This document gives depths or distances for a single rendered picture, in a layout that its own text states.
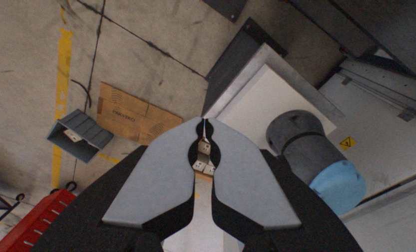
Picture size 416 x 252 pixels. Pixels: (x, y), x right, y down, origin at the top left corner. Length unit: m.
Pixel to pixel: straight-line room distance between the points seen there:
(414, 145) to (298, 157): 0.60
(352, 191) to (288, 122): 0.20
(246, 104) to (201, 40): 0.84
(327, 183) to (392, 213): 0.54
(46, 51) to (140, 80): 0.71
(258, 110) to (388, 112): 0.68
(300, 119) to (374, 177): 0.51
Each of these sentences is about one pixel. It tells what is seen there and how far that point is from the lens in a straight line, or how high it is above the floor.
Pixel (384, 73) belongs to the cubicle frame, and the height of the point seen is 0.33.
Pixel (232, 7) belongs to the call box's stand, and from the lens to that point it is 1.23.
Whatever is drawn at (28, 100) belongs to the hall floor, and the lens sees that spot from 2.21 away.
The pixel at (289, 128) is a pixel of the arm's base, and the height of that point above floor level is 0.87.
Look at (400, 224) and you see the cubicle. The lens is 0.88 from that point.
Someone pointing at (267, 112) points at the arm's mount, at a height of 0.81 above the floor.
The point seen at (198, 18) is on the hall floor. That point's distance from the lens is 1.24.
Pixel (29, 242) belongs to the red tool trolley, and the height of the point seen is 0.66.
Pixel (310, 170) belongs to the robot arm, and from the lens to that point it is 0.38.
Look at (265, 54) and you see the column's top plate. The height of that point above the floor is 0.75.
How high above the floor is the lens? 1.23
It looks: 56 degrees down
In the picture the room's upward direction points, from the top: 171 degrees counter-clockwise
